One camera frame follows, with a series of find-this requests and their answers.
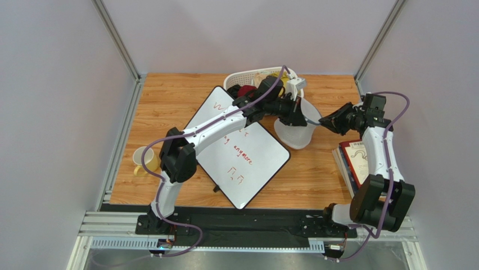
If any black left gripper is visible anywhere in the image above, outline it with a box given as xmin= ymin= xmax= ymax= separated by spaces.
xmin=265 ymin=93 xmax=308 ymax=127

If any white mesh laundry bag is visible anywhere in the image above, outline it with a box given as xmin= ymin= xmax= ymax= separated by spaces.
xmin=274 ymin=98 xmax=322 ymax=150

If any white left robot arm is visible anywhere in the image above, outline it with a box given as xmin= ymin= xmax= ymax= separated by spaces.
xmin=138 ymin=75 xmax=307 ymax=233

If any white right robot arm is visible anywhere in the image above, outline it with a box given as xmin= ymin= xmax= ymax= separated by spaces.
xmin=318 ymin=91 xmax=415 ymax=239

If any beige bra in basket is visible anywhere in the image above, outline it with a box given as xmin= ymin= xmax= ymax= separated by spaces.
xmin=252 ymin=73 xmax=268 ymax=87

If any white plastic laundry basket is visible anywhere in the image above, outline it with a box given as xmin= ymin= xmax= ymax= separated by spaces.
xmin=223 ymin=66 xmax=305 ymax=117

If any yellow garment in basket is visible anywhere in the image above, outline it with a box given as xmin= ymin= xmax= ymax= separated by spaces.
xmin=271 ymin=71 xmax=297 ymax=88

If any red hardcover book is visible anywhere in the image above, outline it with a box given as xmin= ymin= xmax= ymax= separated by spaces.
xmin=339 ymin=140 xmax=369 ymax=188

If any red garment in basket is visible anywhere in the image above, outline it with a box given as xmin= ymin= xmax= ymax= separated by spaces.
xmin=237 ymin=85 xmax=257 ymax=97

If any white whiteboard with red writing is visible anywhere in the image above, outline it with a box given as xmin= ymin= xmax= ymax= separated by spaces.
xmin=185 ymin=85 xmax=291 ymax=210

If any yellow mug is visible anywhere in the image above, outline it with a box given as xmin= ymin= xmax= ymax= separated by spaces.
xmin=132 ymin=146 xmax=159 ymax=177

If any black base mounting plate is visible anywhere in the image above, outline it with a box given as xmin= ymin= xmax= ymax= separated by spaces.
xmin=135 ymin=206 xmax=358 ymax=248

